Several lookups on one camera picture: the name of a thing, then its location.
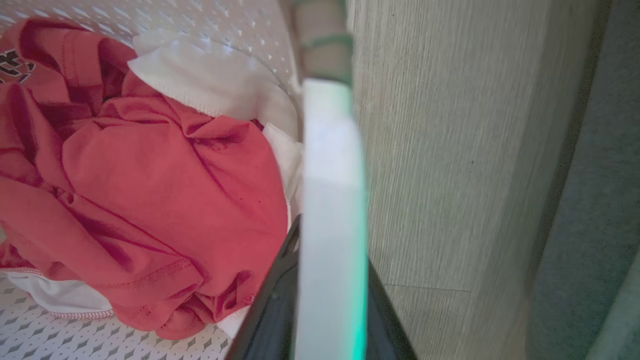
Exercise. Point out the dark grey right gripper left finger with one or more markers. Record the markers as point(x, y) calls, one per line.
point(272, 310)

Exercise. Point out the red t-shirt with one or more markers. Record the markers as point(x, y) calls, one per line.
point(165, 200)

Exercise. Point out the grey fabric sofa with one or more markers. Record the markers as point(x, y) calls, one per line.
point(600, 175)

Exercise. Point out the white garment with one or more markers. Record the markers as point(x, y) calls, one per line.
point(205, 80)

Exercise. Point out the white perforated laundry basket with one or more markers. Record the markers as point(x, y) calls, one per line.
point(332, 200)

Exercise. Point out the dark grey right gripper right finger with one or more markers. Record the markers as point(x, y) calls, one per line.
point(382, 325)

